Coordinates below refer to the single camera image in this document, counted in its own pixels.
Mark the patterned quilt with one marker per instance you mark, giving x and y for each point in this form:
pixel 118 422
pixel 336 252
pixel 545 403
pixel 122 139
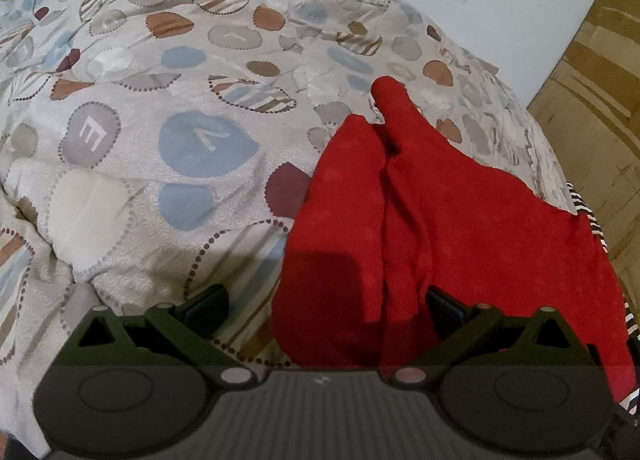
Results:
pixel 150 140

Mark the plywood panel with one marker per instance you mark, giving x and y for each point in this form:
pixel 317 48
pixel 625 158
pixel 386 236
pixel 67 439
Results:
pixel 600 90

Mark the red long-sleeve shirt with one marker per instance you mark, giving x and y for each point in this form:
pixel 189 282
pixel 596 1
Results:
pixel 450 220

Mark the black and white striped bedsheet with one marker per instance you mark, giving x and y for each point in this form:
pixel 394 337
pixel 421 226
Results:
pixel 580 202

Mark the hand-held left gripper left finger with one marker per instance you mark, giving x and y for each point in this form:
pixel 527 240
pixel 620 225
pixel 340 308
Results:
pixel 205 310

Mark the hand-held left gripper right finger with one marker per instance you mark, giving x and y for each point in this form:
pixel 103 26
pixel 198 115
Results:
pixel 445 312

